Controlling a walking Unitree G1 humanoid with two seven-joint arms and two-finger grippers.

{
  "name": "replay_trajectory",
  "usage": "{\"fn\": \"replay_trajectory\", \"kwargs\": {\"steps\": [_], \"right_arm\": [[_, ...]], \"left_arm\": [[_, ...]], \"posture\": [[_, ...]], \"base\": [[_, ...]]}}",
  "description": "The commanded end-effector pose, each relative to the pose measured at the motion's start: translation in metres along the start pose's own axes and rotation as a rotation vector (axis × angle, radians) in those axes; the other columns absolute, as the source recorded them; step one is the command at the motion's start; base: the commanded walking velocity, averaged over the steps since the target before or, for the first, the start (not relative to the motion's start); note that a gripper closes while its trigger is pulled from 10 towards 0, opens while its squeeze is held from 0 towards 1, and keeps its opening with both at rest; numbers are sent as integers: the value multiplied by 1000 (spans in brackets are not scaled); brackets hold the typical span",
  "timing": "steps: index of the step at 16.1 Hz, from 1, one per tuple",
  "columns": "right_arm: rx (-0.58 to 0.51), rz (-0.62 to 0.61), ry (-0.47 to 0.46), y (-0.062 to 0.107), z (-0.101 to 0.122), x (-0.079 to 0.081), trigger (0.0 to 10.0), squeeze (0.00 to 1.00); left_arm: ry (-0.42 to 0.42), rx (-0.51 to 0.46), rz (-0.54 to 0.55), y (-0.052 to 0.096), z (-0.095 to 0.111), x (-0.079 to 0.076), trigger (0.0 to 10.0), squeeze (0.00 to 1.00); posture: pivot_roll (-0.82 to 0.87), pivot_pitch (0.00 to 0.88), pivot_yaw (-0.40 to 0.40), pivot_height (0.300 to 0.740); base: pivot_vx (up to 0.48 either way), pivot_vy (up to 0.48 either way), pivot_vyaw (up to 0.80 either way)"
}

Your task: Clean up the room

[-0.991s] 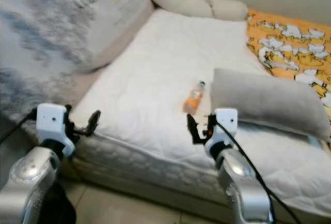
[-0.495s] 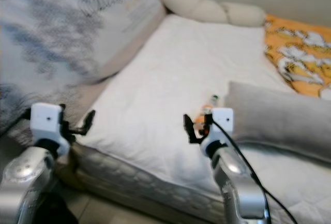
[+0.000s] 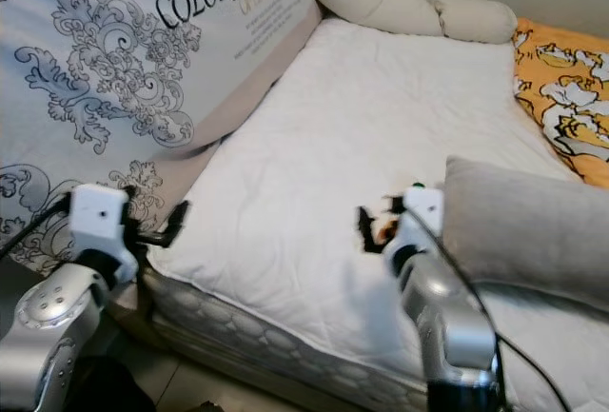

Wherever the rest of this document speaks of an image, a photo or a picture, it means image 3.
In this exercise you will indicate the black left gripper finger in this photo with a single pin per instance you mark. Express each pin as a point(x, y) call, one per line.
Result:
point(178, 225)

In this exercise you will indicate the small orange label bottle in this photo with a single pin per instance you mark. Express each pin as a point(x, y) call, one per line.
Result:
point(390, 231)

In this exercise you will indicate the grey pillow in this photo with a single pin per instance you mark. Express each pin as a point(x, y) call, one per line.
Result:
point(523, 231)

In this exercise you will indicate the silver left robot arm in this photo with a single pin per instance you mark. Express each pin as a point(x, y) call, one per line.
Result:
point(48, 326)

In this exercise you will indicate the white quilted mattress pad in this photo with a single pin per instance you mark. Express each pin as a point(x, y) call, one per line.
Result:
point(343, 117)

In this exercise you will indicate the grey patterned mattress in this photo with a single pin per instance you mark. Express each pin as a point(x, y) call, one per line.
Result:
point(247, 345)

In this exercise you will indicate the grey floral printed quilt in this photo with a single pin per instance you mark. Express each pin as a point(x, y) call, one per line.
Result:
point(114, 69)

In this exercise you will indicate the orange cartoon print blanket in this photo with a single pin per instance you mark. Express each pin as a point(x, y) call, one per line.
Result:
point(566, 88)

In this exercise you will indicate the beige rolled bolster cushion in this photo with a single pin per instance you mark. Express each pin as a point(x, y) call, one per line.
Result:
point(381, 3)

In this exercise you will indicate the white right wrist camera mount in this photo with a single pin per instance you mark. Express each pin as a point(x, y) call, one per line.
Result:
point(423, 217)

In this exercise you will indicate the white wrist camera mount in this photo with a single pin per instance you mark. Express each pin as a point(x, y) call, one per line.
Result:
point(97, 217)
point(423, 217)

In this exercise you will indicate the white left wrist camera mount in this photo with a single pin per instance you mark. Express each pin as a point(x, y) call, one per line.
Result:
point(97, 217)

